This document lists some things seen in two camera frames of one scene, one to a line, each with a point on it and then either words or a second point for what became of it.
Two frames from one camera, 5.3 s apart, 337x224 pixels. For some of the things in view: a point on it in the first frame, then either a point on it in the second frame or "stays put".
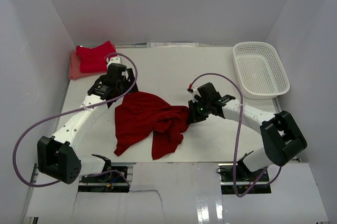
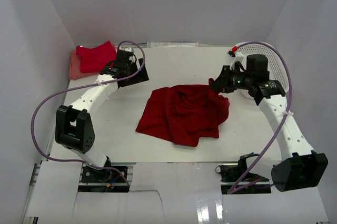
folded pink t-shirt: (75, 70) stays put
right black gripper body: (194, 113) -> (224, 78)
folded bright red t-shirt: (93, 60) stays put
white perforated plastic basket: (260, 73) stays put
